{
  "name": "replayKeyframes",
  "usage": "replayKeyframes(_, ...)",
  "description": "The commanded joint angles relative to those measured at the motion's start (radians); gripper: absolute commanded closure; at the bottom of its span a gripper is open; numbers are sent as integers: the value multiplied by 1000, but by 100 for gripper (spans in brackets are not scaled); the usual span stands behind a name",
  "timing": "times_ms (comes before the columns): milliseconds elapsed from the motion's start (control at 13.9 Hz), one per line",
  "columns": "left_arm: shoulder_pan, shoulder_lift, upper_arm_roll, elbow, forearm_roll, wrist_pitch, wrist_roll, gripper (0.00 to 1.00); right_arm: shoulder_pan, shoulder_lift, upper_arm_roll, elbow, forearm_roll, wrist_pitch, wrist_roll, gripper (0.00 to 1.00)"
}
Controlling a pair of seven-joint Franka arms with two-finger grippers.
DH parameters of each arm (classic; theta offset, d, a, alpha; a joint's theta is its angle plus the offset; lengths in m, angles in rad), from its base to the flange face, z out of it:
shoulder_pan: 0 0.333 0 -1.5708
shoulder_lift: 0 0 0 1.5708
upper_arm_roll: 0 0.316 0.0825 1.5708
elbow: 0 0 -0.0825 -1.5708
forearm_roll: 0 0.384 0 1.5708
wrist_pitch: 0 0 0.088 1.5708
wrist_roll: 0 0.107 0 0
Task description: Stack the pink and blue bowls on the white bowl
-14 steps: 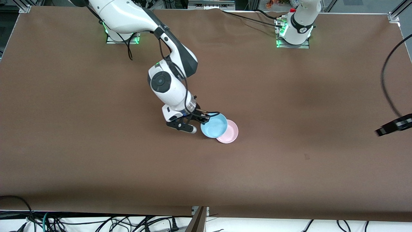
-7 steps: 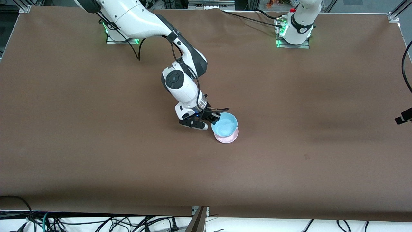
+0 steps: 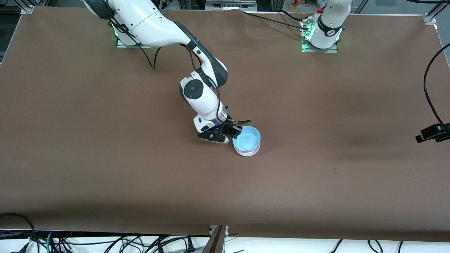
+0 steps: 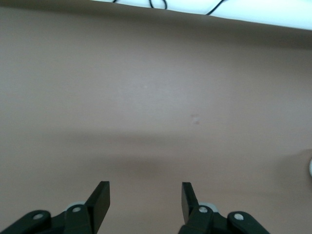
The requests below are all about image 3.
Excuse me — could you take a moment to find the light blue bowl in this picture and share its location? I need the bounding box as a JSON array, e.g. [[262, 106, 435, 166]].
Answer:
[[233, 126, 261, 151]]

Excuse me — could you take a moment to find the pink bowl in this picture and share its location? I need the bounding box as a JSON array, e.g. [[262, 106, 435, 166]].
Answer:
[[235, 142, 261, 157]]

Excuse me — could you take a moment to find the brown table cover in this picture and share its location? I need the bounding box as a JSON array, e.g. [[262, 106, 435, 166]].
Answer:
[[0, 6, 450, 243]]

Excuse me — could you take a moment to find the grey power strip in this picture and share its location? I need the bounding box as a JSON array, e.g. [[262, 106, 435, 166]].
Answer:
[[206, 0, 257, 10]]

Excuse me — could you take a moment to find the orange object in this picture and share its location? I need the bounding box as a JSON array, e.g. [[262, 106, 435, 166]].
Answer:
[[290, 0, 319, 9]]

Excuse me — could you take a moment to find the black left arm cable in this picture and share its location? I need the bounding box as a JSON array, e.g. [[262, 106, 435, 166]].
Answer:
[[423, 42, 450, 128]]

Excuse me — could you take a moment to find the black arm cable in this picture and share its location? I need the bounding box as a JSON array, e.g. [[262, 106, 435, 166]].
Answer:
[[109, 19, 252, 127], [423, 42, 450, 128]]

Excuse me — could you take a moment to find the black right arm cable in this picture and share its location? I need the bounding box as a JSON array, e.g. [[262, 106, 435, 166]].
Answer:
[[109, 19, 252, 127]]

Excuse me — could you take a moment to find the aluminium post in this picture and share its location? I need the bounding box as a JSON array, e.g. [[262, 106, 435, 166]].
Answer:
[[203, 225, 229, 253]]

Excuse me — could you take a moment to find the aluminium corner bracket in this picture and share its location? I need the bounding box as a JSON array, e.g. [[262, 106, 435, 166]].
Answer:
[[14, 0, 34, 14], [424, 0, 450, 25]]

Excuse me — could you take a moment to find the long black cable on cover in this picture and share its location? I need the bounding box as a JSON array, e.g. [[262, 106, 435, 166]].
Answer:
[[241, 11, 311, 31]]

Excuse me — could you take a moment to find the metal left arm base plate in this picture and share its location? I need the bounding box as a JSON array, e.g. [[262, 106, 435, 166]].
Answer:
[[302, 19, 339, 54]]

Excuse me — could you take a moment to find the short black cable on cover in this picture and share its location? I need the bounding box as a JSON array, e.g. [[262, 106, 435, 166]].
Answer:
[[279, 10, 306, 21]]

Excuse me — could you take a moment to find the black looped cable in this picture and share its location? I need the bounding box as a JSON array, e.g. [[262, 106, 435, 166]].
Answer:
[[0, 213, 40, 253]]

